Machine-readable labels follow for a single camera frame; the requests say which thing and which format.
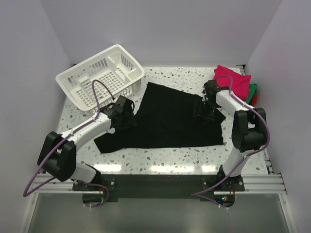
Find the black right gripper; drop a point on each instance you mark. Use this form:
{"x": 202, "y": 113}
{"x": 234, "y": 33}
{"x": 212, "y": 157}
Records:
{"x": 197, "y": 107}

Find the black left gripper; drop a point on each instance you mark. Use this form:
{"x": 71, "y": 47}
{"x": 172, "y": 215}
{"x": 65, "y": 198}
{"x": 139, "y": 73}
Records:
{"x": 130, "y": 121}

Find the black t shirt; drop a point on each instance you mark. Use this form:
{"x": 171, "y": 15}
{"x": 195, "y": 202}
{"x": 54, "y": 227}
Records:
{"x": 165, "y": 120}

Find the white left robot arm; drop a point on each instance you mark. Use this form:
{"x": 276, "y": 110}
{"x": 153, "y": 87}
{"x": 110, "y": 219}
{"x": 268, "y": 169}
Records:
{"x": 58, "y": 154}

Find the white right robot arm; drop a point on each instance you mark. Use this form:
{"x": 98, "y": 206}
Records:
{"x": 249, "y": 130}

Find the pink folded t shirt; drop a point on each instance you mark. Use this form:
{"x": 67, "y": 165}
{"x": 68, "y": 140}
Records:
{"x": 240, "y": 85}

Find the white plastic laundry basket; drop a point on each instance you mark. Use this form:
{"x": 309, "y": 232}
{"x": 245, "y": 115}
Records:
{"x": 111, "y": 73}

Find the red folded t shirt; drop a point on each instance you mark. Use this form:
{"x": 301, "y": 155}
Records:
{"x": 254, "y": 100}

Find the green folded t shirt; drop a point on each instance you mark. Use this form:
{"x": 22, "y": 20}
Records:
{"x": 252, "y": 91}

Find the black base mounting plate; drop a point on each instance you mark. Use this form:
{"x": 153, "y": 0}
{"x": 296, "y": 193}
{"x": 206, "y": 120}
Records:
{"x": 146, "y": 187}

